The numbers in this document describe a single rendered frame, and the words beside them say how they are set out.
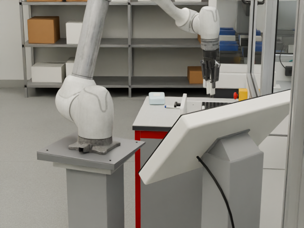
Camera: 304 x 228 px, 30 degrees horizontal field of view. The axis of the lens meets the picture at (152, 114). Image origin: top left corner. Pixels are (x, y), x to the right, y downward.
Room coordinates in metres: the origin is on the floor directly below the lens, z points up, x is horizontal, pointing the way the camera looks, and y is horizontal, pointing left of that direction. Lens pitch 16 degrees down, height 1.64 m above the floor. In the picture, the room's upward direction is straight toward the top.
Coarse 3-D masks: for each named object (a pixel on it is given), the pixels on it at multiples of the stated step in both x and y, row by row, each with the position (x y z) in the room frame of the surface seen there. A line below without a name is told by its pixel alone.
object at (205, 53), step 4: (204, 52) 2.82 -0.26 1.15; (208, 52) 2.81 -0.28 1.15; (212, 52) 2.81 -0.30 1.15; (216, 52) 2.82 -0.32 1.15; (204, 56) 2.82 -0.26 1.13; (208, 56) 2.81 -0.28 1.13; (212, 56) 2.81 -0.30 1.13; (216, 56) 2.82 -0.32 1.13; (204, 60) 2.86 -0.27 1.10; (208, 60) 2.84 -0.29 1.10; (212, 60) 2.82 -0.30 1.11; (216, 60) 2.82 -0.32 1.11; (208, 64) 2.84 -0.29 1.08; (212, 64) 2.82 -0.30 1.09
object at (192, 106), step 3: (186, 102) 2.82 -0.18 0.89; (189, 102) 2.82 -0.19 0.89; (192, 102) 2.82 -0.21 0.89; (195, 102) 2.82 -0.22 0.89; (198, 102) 2.82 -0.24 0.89; (201, 102) 2.82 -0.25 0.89; (225, 102) 2.80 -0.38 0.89; (228, 102) 2.80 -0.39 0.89; (231, 102) 2.80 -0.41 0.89; (186, 105) 2.82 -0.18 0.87; (189, 105) 2.82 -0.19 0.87; (192, 105) 2.82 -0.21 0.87; (195, 105) 2.82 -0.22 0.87; (198, 105) 2.82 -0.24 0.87; (201, 105) 2.82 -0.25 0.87; (186, 108) 2.82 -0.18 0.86; (189, 108) 2.82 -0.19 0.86; (192, 108) 2.82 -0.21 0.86; (195, 108) 2.82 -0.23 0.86; (198, 108) 2.82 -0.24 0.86; (186, 111) 2.82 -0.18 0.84; (189, 111) 2.82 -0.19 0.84; (192, 111) 2.82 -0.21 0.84
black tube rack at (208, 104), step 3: (207, 102) 2.79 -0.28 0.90; (210, 102) 2.78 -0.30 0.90; (213, 102) 2.78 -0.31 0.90; (216, 102) 2.78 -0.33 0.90; (219, 102) 2.78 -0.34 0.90; (222, 102) 2.78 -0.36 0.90; (207, 105) 2.72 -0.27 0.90; (210, 105) 2.73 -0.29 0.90; (213, 105) 2.72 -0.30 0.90; (216, 105) 2.72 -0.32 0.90; (207, 108) 2.67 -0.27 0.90
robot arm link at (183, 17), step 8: (152, 0) 2.64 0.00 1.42; (160, 0) 2.65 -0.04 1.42; (168, 0) 2.70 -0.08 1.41; (168, 8) 2.75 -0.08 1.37; (176, 8) 2.87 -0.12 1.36; (184, 8) 2.94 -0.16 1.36; (176, 16) 2.88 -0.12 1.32; (184, 16) 2.89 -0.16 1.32; (192, 16) 2.89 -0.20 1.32; (176, 24) 2.93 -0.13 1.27; (184, 24) 2.89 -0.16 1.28; (192, 32) 2.91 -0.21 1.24
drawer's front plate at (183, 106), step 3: (183, 96) 2.79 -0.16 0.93; (186, 96) 2.84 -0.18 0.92; (183, 99) 2.73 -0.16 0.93; (186, 99) 2.84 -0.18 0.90; (183, 102) 2.67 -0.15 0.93; (180, 105) 2.61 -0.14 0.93; (183, 105) 2.61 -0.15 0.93; (180, 108) 2.57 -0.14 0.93; (183, 108) 2.57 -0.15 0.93; (180, 111) 2.57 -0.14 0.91; (183, 111) 2.57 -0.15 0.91; (180, 114) 2.57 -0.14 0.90
